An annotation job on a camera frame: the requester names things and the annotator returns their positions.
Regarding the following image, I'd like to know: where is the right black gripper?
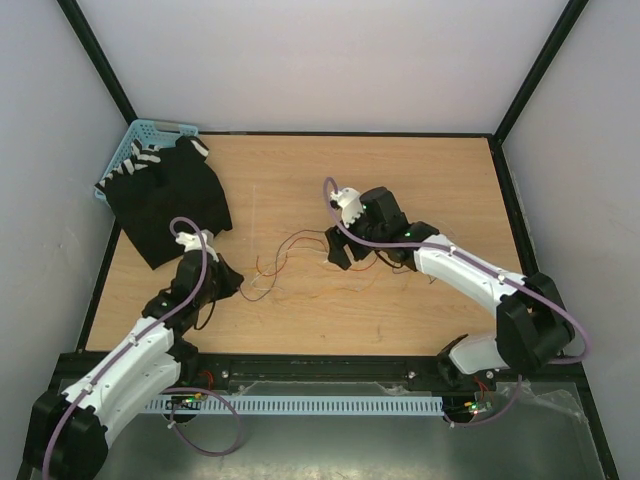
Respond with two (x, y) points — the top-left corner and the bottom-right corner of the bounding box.
(324, 204), (386, 271)

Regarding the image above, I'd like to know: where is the dark brown wire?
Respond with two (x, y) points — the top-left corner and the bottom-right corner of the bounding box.
(238, 227), (436, 302)

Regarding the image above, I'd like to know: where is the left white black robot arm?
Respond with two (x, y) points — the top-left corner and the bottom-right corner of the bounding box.
(23, 250), (244, 479)

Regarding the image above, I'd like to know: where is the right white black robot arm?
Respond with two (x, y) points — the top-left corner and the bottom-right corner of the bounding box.
(322, 178), (577, 389)

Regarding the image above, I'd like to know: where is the black white striped cloth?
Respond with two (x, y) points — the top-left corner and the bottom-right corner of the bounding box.
(95, 136), (210, 193)

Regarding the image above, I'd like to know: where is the blue plastic basket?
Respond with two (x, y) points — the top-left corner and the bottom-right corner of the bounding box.
(103, 119), (199, 178)

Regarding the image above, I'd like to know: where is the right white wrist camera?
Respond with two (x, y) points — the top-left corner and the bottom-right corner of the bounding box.
(330, 187), (364, 228)

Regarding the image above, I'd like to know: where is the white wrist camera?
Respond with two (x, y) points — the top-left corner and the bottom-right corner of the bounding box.
(330, 187), (364, 228)
(175, 230), (219, 262)

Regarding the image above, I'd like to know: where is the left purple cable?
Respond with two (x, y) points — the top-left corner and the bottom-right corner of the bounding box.
(40, 217), (245, 474)

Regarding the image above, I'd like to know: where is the purple cable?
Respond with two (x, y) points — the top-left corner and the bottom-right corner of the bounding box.
(40, 217), (245, 474)
(322, 177), (592, 429)

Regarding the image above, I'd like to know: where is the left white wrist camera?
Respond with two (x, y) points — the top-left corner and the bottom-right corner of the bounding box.
(175, 230), (219, 262)

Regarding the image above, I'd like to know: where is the light blue slotted cable duct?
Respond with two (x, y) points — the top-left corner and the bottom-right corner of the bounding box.
(142, 395), (443, 417)

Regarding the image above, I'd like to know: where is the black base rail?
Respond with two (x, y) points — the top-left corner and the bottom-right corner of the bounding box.
(54, 352), (499, 394)

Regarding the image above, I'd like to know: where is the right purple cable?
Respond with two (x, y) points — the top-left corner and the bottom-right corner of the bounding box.
(322, 177), (592, 429)

